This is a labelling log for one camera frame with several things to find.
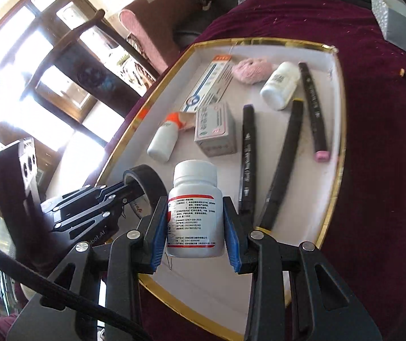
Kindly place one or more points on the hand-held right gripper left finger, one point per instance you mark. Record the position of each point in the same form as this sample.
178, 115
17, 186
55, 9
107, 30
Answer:
158, 234

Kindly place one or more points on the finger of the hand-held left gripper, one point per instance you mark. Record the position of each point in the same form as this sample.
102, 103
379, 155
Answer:
92, 218
92, 191

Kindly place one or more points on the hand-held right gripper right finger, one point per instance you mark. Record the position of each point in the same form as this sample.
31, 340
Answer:
231, 234

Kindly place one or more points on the black tape roll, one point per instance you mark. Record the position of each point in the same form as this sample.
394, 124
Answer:
149, 176

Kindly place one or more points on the white labelled medicine bottle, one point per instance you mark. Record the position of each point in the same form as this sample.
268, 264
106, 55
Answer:
196, 184

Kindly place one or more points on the plain black marker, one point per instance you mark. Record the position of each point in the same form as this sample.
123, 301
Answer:
248, 156

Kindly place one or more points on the white gold-rimmed tray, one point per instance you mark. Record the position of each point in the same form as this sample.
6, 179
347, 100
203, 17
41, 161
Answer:
306, 191

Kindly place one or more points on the white bottle orange cap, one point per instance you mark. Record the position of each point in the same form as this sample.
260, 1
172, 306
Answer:
164, 138

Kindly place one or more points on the black marker yellow band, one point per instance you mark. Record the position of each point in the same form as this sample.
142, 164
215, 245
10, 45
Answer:
283, 156

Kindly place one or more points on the small white medicine box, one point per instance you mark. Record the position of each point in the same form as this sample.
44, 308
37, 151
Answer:
215, 129

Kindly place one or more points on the long white blue box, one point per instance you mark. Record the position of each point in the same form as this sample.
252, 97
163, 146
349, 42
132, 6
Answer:
206, 85

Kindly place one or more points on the pink yarn ball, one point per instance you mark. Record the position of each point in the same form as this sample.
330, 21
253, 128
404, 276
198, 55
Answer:
252, 70

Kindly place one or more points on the wooden framed window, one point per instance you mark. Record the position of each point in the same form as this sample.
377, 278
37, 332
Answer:
7, 96

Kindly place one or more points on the dark wooden chair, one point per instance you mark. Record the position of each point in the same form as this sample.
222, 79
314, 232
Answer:
82, 71

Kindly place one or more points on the black marker pink cap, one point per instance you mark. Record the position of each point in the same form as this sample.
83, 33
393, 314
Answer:
315, 113

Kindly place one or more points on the plain white bottle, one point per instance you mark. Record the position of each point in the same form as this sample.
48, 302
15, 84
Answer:
279, 85

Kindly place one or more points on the maroon armchair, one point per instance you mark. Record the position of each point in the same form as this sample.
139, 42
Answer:
153, 17

